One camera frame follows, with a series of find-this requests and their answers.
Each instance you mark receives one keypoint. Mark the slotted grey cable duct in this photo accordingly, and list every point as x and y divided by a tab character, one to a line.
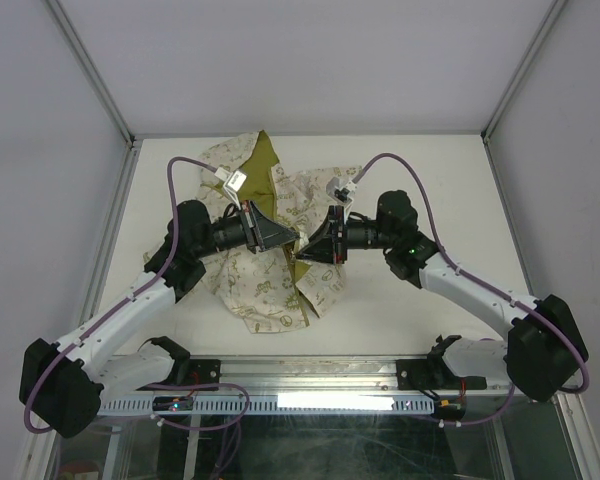
286	403

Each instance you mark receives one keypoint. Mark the aluminium frame post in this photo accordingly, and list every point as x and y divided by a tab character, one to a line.
524	66
72	38

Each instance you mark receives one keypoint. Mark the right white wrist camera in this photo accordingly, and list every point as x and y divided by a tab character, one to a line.
343	192

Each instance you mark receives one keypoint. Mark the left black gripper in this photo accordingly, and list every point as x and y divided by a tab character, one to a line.
267	232

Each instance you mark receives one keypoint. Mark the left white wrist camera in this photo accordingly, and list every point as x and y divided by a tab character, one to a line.
232	182

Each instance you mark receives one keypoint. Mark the aluminium mounting rail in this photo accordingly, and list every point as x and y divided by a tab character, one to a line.
310	372

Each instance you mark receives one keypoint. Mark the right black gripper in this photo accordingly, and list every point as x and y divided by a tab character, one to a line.
324	244

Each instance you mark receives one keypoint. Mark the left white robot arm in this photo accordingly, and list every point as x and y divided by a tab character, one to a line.
165	280

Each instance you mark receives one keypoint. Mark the cream green printed jacket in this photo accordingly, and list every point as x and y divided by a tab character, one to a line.
271	291

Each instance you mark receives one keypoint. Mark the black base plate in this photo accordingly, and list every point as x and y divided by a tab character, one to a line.
190	372
434	375

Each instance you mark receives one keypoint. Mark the right aluminium frame post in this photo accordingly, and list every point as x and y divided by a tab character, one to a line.
524	66

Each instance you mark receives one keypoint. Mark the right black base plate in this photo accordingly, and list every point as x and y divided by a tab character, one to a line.
434	375

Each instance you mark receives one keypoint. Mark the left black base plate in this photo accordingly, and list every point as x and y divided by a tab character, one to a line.
190	372

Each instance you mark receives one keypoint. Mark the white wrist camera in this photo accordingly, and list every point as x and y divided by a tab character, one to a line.
343	192
232	182

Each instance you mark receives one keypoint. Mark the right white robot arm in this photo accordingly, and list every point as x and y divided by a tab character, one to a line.
539	348

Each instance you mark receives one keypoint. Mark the left aluminium frame post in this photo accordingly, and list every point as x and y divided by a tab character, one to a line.
72	38

